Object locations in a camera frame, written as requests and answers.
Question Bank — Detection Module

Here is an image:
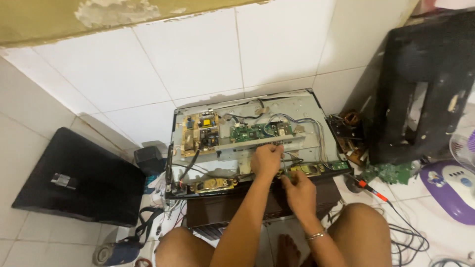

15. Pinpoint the black strap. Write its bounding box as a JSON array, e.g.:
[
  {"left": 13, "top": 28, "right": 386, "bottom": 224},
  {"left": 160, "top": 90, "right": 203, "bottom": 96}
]
[{"left": 135, "top": 206, "right": 165, "bottom": 250}]

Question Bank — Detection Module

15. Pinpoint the small black box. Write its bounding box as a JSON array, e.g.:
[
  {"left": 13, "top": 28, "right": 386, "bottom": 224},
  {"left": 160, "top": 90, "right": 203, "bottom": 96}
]
[{"left": 134, "top": 145, "right": 166, "bottom": 176}]

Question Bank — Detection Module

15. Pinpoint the green main circuit board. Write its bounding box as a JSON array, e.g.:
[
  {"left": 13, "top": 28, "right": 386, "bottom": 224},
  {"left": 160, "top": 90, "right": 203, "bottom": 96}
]
[{"left": 229, "top": 122, "right": 294, "bottom": 144}]

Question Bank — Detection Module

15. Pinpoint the thin green-handled screwdriver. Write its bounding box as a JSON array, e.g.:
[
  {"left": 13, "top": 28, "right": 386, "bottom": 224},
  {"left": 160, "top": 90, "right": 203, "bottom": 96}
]
[{"left": 281, "top": 154, "right": 294, "bottom": 183}]

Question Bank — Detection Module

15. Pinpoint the dark brown low table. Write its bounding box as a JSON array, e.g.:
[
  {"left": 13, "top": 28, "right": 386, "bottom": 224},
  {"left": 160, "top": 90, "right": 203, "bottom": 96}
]
[{"left": 186, "top": 179, "right": 343, "bottom": 229}]

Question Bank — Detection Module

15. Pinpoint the open flat television chassis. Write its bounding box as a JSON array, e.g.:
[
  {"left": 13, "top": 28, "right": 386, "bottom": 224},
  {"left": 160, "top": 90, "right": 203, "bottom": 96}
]
[{"left": 164, "top": 88, "right": 352, "bottom": 200}]

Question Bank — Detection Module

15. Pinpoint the white fan head grille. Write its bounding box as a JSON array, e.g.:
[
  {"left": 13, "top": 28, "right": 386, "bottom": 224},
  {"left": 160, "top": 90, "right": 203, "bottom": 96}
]
[{"left": 449, "top": 129, "right": 475, "bottom": 172}]

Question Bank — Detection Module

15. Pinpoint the orange and black soldering iron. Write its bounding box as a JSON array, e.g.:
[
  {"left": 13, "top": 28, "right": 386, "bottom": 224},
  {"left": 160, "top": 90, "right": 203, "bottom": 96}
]
[{"left": 344, "top": 174, "right": 393, "bottom": 205}]

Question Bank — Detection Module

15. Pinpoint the purple and white fan base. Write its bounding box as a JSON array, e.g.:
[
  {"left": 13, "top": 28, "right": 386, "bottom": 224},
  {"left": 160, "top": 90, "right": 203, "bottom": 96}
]
[{"left": 419, "top": 160, "right": 475, "bottom": 226}]

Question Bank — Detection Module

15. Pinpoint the person's right leg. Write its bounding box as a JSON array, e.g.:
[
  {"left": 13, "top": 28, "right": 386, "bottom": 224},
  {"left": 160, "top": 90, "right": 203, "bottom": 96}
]
[{"left": 328, "top": 203, "right": 393, "bottom": 267}]

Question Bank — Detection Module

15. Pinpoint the short yellow speaker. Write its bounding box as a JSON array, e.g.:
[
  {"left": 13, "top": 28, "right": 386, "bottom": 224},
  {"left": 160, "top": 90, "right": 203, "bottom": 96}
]
[{"left": 289, "top": 164, "right": 324, "bottom": 176}]

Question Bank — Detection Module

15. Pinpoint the person's right hand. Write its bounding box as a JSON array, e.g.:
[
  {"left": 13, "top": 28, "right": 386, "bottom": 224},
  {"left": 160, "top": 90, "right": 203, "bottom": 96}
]
[{"left": 279, "top": 171, "right": 320, "bottom": 225}]

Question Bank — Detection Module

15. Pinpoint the blue and white wire bundle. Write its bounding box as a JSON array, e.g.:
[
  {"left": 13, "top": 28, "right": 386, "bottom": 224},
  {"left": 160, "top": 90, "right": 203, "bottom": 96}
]
[{"left": 264, "top": 113, "right": 332, "bottom": 164}]

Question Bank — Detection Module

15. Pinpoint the silver metal bracket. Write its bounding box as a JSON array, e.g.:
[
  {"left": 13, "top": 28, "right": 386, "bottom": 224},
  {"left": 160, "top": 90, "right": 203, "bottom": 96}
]
[{"left": 50, "top": 173, "right": 77, "bottom": 190}]

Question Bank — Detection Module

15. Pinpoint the person's leg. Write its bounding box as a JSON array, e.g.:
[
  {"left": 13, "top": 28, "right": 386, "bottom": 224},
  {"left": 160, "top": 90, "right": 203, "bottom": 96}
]
[
  {"left": 328, "top": 203, "right": 393, "bottom": 267},
  {"left": 155, "top": 226, "right": 216, "bottom": 267}
]

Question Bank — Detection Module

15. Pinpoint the person's foot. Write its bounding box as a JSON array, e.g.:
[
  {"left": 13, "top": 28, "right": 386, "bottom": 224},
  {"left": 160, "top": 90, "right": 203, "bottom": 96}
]
[{"left": 276, "top": 234, "right": 302, "bottom": 267}]

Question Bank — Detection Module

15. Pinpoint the tan power supply board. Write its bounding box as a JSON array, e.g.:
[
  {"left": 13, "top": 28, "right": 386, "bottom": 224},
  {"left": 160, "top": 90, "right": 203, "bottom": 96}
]
[{"left": 181, "top": 112, "right": 220, "bottom": 157}]

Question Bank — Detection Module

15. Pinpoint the tangle of thin wires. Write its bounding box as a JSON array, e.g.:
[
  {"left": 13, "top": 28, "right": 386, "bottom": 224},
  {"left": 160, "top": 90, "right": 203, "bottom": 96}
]
[{"left": 148, "top": 174, "right": 187, "bottom": 232}]

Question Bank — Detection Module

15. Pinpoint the person's left hand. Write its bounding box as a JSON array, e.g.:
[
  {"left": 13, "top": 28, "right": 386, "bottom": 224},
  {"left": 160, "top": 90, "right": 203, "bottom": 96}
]
[{"left": 250, "top": 144, "right": 285, "bottom": 179}]

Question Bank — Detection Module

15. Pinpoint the long yellow speaker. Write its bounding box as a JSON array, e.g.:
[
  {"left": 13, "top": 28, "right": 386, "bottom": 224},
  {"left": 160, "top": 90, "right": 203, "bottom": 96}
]
[{"left": 190, "top": 178, "right": 238, "bottom": 194}]

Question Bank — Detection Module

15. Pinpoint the thick black power cable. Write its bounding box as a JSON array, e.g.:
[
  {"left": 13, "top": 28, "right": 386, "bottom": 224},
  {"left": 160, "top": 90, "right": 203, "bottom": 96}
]
[{"left": 179, "top": 148, "right": 201, "bottom": 187}]

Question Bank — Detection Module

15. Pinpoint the person's left leg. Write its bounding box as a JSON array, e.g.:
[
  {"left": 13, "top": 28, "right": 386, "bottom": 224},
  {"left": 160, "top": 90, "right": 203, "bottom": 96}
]
[{"left": 155, "top": 226, "right": 216, "bottom": 267}]

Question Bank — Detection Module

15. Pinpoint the black television back cover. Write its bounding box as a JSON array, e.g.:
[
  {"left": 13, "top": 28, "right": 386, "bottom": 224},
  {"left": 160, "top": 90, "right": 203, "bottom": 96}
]
[{"left": 11, "top": 127, "right": 146, "bottom": 228}]

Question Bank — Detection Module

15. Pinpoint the loose green circuit board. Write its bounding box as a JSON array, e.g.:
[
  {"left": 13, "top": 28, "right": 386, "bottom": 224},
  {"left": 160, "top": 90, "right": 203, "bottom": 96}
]
[{"left": 357, "top": 162, "right": 415, "bottom": 185}]

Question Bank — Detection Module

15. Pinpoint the large dusty black television shell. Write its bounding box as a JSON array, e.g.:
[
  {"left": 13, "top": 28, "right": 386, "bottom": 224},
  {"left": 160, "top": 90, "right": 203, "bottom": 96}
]
[{"left": 365, "top": 10, "right": 475, "bottom": 166}]

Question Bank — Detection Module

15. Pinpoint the brown board with copper coil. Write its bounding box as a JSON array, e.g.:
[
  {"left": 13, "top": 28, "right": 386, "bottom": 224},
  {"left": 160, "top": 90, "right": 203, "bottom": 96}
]
[{"left": 326, "top": 110, "right": 369, "bottom": 166}]

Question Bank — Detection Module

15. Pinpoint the tangle of black cables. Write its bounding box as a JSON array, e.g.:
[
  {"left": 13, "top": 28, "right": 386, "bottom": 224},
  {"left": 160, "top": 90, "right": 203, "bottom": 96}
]
[{"left": 385, "top": 201, "right": 431, "bottom": 267}]

